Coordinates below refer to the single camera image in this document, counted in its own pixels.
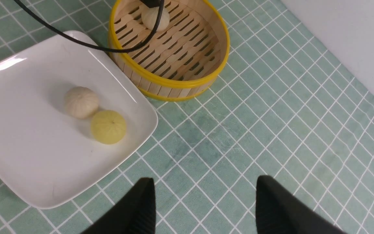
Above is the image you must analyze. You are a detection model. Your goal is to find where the white square plate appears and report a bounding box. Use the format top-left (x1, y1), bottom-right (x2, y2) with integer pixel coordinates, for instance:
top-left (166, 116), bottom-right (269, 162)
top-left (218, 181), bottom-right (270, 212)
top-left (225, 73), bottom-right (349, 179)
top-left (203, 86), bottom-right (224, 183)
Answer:
top-left (0, 35), bottom-right (158, 209)

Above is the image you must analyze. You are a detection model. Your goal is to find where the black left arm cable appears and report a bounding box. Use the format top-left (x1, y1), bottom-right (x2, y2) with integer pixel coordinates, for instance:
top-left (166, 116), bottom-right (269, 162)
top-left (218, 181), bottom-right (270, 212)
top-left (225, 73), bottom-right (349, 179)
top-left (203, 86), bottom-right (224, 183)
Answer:
top-left (13, 0), bottom-right (165, 54)

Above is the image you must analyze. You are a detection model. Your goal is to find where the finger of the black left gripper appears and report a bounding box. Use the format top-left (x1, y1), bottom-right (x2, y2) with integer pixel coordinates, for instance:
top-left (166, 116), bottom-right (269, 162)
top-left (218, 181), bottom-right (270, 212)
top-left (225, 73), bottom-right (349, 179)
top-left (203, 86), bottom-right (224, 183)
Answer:
top-left (140, 0), bottom-right (160, 8)

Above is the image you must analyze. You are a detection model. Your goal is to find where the white steamed bun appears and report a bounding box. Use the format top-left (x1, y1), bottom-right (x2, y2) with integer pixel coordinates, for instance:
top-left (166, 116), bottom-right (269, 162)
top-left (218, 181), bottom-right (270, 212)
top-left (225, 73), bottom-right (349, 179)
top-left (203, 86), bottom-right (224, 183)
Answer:
top-left (141, 7), bottom-right (170, 32)
top-left (64, 86), bottom-right (99, 119)

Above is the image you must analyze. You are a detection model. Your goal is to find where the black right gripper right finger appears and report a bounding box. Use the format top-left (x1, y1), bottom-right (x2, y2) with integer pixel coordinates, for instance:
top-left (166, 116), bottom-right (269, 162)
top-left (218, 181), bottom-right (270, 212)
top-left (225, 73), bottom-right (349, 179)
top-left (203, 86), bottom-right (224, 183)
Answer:
top-left (256, 175), bottom-right (345, 234)

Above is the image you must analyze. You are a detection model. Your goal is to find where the green checked tablecloth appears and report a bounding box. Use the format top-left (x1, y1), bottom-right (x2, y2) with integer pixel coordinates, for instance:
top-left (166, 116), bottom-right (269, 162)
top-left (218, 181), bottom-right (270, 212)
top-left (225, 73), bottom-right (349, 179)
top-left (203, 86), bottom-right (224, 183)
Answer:
top-left (0, 0), bottom-right (374, 234)

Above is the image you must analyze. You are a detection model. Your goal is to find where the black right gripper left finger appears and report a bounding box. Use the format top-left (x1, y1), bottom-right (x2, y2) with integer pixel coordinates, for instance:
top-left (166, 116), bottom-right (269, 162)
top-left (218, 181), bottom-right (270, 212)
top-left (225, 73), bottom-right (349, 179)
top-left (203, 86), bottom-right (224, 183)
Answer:
top-left (82, 177), bottom-right (157, 234)

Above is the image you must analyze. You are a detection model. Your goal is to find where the yellow steamed bun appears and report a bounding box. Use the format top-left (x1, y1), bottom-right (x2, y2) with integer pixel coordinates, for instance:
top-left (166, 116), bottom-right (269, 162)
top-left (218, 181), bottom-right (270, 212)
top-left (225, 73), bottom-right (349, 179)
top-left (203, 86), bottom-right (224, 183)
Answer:
top-left (90, 110), bottom-right (127, 145)

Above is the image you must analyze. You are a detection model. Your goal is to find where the yellow rimmed bamboo steamer basket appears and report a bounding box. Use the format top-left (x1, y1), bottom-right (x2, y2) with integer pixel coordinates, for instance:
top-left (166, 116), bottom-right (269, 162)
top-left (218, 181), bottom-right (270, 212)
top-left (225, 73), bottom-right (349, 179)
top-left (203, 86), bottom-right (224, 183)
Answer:
top-left (108, 0), bottom-right (230, 102)

